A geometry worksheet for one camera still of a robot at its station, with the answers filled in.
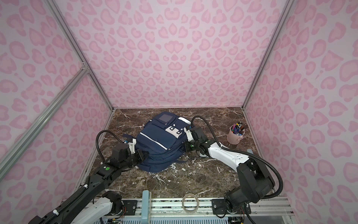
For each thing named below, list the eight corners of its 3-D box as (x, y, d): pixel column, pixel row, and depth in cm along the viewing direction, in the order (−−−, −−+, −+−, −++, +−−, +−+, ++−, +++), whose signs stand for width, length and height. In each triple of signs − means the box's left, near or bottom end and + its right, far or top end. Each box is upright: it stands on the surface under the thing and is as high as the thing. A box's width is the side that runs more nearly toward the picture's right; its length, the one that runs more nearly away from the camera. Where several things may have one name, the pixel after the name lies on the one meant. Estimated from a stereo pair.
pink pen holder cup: (228, 144, 99) (233, 134, 89) (226, 134, 104) (230, 123, 94) (239, 144, 99) (245, 134, 89) (236, 134, 104) (242, 123, 94)
